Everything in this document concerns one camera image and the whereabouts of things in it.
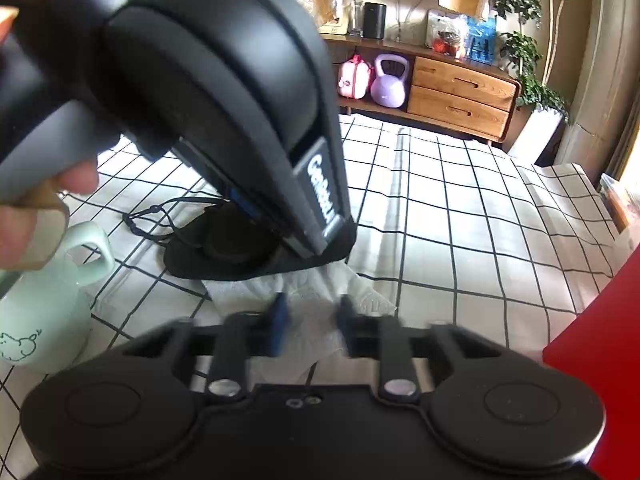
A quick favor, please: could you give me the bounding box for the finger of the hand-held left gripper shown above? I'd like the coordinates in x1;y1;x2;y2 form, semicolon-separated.
220;185;281;241

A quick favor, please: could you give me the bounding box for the white checked sheet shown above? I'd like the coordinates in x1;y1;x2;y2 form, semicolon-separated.
0;110;632;480

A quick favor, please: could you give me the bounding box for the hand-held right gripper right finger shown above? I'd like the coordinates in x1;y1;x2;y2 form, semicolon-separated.
335;292;524;405

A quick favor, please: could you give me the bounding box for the red cardboard box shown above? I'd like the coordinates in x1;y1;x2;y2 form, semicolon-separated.
542;245;640;480

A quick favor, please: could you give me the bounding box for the white tissue paper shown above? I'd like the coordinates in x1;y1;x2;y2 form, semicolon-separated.
202;262;401;382

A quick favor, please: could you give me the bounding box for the mint green mug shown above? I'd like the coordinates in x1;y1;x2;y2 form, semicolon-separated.
0;220;116;376

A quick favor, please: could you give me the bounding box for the white planter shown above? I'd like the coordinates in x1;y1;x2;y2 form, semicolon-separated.
507;105;569;167

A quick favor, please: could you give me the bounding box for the pink bag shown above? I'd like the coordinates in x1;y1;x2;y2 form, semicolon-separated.
336;54;376;100

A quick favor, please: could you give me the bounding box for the clear plastic bag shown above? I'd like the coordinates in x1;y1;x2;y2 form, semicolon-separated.
426;9;469;56

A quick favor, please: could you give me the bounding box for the wooden sideboard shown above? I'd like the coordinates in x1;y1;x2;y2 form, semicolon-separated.
320;32;524;147

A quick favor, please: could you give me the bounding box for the black speaker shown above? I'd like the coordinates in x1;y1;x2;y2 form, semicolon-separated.
362;2;389;40

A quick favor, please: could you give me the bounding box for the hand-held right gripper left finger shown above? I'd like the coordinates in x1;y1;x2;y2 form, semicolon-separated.
120;291;291;404

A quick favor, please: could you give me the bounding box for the purple kettlebell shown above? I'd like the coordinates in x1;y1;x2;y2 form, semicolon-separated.
370;54;410;109

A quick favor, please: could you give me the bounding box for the black eye mask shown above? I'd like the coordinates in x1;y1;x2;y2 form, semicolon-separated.
122;195;359;281

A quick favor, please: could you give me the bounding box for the person's left hand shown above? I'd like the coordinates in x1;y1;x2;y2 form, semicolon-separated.
0;157;101;272

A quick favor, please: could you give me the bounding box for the blue plastic bag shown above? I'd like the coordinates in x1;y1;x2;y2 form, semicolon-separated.
465;16;499;64

